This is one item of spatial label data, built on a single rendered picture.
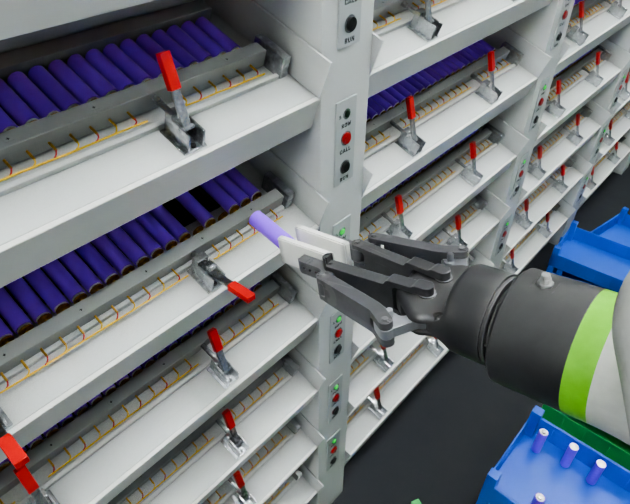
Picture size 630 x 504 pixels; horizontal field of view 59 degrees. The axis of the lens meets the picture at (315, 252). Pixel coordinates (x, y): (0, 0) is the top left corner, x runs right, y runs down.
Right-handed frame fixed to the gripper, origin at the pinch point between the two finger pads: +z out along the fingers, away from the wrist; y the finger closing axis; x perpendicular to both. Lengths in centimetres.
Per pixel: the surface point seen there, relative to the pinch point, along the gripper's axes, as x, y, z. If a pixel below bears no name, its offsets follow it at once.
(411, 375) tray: -81, 55, 31
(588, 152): -55, 155, 24
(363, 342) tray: -45, 29, 22
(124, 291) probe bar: -3.7, -12.8, 17.8
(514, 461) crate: -70, 38, -6
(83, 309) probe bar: -3.3, -17.3, 18.4
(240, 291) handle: -6.4, -3.5, 9.6
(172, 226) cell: -1.8, -2.7, 22.0
